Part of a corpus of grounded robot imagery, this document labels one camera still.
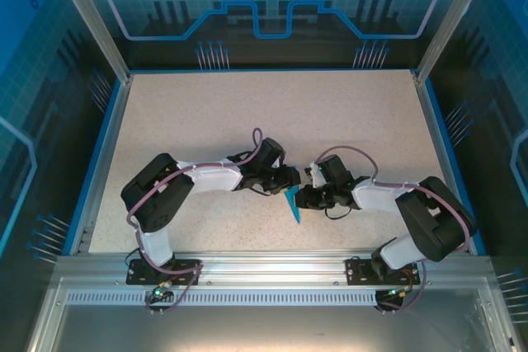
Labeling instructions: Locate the sheet metal tray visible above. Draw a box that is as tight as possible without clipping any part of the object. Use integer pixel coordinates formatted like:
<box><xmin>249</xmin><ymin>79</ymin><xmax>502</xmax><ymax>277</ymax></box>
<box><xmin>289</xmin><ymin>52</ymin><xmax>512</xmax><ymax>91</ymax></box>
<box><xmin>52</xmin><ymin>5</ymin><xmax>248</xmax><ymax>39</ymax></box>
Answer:
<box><xmin>26</xmin><ymin>277</ymin><xmax>528</xmax><ymax>352</ymax></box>

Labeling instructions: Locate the perforated metal strip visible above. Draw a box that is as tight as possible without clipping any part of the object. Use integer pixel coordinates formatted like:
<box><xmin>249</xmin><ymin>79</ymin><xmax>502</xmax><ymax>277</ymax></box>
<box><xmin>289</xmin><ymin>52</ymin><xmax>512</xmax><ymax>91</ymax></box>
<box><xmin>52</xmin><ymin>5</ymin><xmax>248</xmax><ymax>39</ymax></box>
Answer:
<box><xmin>65</xmin><ymin>290</ymin><xmax>482</xmax><ymax>307</ymax></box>

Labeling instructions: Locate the thin black right gripper cable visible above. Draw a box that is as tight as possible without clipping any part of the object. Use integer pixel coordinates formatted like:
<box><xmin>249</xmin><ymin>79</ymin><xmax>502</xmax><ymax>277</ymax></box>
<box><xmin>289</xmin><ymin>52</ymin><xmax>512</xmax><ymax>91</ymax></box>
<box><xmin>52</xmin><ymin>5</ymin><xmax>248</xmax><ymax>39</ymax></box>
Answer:
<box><xmin>324</xmin><ymin>204</ymin><xmax>352</xmax><ymax>222</ymax></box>

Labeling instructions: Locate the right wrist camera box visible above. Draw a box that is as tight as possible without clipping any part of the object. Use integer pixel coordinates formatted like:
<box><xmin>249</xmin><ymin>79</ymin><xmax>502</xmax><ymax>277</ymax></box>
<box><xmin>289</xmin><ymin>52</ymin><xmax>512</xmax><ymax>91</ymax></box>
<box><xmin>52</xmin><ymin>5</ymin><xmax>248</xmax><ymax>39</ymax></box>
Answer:
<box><xmin>304</xmin><ymin>154</ymin><xmax>352</xmax><ymax>189</ymax></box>

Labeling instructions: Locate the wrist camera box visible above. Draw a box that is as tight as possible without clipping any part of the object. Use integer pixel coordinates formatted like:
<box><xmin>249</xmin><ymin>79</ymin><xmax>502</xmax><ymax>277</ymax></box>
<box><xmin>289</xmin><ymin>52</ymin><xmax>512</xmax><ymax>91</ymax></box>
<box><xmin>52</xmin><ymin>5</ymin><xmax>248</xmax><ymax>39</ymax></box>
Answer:
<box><xmin>257</xmin><ymin>137</ymin><xmax>288</xmax><ymax>170</ymax></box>
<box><xmin>304</xmin><ymin>154</ymin><xmax>352</xmax><ymax>189</ymax></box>

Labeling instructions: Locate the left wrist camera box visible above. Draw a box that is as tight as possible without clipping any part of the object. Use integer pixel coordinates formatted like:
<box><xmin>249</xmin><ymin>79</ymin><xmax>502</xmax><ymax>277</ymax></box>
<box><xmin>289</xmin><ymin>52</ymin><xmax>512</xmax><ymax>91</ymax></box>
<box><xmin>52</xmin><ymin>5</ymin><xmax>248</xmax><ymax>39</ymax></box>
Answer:
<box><xmin>257</xmin><ymin>137</ymin><xmax>288</xmax><ymax>170</ymax></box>

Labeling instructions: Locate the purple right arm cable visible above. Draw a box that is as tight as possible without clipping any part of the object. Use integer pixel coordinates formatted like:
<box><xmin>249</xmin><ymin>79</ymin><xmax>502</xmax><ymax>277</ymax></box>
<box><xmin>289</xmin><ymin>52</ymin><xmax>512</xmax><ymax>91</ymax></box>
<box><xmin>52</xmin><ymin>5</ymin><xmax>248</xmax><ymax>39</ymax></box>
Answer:
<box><xmin>315</xmin><ymin>145</ymin><xmax>475</xmax><ymax>316</ymax></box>

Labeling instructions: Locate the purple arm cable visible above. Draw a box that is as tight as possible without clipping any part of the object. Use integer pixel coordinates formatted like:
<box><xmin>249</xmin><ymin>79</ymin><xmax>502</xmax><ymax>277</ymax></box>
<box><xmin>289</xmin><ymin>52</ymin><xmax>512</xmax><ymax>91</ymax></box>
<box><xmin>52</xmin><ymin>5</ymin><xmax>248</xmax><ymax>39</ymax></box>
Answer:
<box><xmin>315</xmin><ymin>145</ymin><xmax>475</xmax><ymax>316</ymax></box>
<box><xmin>126</xmin><ymin>127</ymin><xmax>265</xmax><ymax>316</ymax></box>

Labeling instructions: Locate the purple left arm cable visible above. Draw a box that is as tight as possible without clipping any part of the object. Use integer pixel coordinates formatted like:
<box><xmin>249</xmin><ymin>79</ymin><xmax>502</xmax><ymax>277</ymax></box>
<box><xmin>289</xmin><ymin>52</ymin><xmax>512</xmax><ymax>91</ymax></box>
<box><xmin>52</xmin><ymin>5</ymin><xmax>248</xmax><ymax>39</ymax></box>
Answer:
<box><xmin>126</xmin><ymin>127</ymin><xmax>265</xmax><ymax>316</ymax></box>

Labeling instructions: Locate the aluminium front rail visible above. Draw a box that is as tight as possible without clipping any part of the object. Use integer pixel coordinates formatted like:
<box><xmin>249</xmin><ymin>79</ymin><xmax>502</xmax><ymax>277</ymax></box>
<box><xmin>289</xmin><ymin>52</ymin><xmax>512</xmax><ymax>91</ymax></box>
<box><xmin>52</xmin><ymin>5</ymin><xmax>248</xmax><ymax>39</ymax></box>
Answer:
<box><xmin>53</xmin><ymin>251</ymin><xmax>494</xmax><ymax>287</ymax></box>

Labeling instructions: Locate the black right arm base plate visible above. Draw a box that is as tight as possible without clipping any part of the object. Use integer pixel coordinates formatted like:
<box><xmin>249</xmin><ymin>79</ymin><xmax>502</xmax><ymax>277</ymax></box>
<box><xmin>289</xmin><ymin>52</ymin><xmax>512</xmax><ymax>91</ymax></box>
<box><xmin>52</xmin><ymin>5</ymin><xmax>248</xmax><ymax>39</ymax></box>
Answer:
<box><xmin>345</xmin><ymin>256</ymin><xmax>422</xmax><ymax>286</ymax></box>

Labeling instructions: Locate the green-lit cable connector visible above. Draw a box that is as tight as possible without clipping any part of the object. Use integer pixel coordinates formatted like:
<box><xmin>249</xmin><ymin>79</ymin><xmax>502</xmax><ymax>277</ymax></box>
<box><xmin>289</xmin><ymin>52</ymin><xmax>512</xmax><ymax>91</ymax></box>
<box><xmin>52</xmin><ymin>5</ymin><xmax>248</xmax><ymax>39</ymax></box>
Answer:
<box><xmin>146</xmin><ymin>280</ymin><xmax>175</xmax><ymax>303</ymax></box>
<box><xmin>383</xmin><ymin>285</ymin><xmax>414</xmax><ymax>300</ymax></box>

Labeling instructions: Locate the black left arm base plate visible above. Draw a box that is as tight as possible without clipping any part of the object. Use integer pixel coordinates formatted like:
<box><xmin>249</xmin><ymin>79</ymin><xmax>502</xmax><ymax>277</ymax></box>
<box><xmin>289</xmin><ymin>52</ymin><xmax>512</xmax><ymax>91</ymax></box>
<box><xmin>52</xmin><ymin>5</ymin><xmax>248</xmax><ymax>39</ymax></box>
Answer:
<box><xmin>126</xmin><ymin>258</ymin><xmax>203</xmax><ymax>286</ymax></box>

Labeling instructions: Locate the aluminium side rail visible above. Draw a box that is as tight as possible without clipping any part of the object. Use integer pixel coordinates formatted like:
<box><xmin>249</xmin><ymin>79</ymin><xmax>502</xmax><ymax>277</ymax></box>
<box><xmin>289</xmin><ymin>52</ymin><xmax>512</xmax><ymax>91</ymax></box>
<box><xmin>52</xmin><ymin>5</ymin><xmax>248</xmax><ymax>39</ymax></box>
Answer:
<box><xmin>68</xmin><ymin>73</ymin><xmax>134</xmax><ymax>256</ymax></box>
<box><xmin>413</xmin><ymin>71</ymin><xmax>475</xmax><ymax>255</ymax></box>

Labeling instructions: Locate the aluminium upright post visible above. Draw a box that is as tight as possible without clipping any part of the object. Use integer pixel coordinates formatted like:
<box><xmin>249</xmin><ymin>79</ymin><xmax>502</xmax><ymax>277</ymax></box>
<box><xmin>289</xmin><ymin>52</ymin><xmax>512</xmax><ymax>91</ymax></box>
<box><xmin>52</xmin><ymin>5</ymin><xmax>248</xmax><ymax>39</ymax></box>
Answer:
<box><xmin>45</xmin><ymin>0</ymin><xmax>134</xmax><ymax>83</ymax></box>
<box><xmin>413</xmin><ymin>0</ymin><xmax>498</xmax><ymax>83</ymax></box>

